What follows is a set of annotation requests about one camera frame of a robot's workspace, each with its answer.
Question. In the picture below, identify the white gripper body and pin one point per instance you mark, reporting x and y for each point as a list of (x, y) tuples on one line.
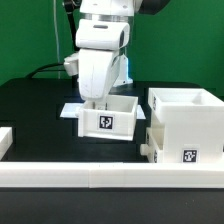
[(98, 71)]

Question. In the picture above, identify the white drawer box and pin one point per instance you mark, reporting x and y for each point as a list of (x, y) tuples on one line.
[(153, 146), (117, 121)]

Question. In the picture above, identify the white front drawer box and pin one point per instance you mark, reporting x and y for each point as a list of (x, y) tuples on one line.
[(153, 146)]

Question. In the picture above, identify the white drawer cabinet frame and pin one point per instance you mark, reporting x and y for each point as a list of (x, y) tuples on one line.
[(193, 123)]

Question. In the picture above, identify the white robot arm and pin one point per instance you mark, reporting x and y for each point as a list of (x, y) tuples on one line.
[(113, 11)]

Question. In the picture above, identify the paper marker sheet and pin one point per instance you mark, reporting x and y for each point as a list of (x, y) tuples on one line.
[(71, 110)]

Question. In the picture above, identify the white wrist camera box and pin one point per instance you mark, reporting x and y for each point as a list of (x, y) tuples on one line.
[(102, 35)]

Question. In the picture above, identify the white fence left rail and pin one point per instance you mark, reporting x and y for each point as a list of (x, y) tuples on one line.
[(6, 139)]

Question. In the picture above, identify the white fence rail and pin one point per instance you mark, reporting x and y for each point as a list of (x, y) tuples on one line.
[(110, 175), (6, 139)]

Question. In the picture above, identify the white fence front rail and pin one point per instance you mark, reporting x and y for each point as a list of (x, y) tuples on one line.
[(110, 175)]

